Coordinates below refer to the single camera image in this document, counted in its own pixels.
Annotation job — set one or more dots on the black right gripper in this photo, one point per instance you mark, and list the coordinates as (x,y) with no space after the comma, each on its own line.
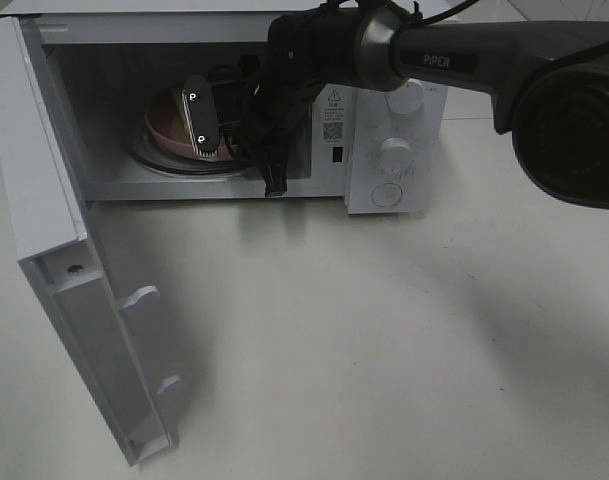
(304,52)

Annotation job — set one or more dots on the round white door button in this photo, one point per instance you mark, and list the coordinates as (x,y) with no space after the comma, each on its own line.
(387,195)

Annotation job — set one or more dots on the pink round plate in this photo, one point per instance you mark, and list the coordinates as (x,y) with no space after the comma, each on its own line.
(158,122)

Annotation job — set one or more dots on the white microwave door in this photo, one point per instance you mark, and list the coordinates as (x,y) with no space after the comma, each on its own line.
(57,247)

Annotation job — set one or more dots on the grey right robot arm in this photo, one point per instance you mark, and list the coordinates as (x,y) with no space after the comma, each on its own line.
(548,82)

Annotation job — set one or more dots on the white warning label sticker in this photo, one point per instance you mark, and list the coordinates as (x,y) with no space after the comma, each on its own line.
(333,106)

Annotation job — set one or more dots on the upper white power knob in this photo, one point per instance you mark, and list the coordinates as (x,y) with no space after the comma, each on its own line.
(406,99)

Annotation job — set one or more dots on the lower white timer knob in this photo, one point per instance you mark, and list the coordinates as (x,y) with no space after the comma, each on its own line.
(394,155)

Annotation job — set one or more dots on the glass microwave turntable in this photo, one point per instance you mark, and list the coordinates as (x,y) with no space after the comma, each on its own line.
(147,153)

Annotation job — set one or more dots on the white microwave oven body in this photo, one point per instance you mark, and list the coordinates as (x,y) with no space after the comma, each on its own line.
(81,80)

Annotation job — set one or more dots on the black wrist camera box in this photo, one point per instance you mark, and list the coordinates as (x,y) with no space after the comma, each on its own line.
(201,117)

